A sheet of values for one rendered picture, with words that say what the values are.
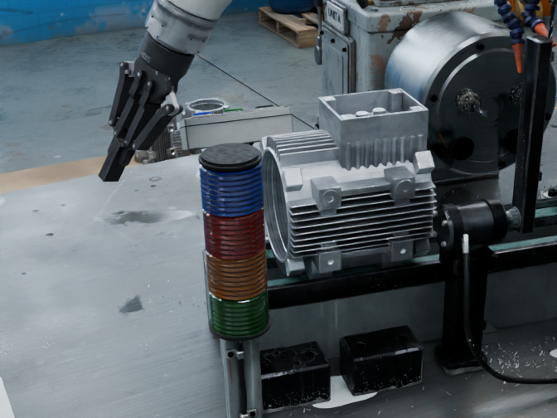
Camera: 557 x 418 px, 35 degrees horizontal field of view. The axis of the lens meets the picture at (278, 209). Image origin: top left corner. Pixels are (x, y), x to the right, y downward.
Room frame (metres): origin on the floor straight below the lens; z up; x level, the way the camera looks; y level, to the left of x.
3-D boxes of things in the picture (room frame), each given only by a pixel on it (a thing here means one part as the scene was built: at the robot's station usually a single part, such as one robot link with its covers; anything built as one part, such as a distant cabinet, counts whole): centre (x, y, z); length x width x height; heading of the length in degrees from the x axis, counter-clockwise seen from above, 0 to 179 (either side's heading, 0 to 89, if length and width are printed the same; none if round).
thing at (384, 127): (1.12, -0.13, 1.11); 0.12 x 0.11 x 0.07; 104
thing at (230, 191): (0.77, 0.04, 1.19); 0.06 x 0.06 x 0.04
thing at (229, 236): (0.77, 0.04, 1.14); 0.06 x 0.06 x 0.04
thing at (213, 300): (0.77, 0.04, 1.05); 0.06 x 0.06 x 0.04
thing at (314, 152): (1.11, -0.09, 1.01); 0.20 x 0.19 x 0.19; 104
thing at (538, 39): (1.03, -0.32, 1.12); 0.04 x 0.03 x 0.26; 104
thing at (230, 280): (0.77, 0.04, 1.10); 0.06 x 0.06 x 0.04
